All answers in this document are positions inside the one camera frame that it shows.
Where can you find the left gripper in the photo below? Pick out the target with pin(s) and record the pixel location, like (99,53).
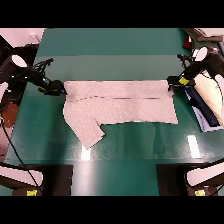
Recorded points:
(52,87)

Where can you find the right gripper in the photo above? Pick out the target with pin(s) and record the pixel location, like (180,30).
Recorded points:
(180,81)

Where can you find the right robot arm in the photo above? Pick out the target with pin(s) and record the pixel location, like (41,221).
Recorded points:
(208,61)

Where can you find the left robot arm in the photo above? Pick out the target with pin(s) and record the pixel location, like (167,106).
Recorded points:
(13,68)

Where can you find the cream garment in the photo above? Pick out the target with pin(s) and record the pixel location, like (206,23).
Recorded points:
(208,91)

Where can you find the navy garment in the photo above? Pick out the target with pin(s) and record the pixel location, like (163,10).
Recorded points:
(203,108)

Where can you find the lavender garment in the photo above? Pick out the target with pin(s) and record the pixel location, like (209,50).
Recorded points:
(208,126)

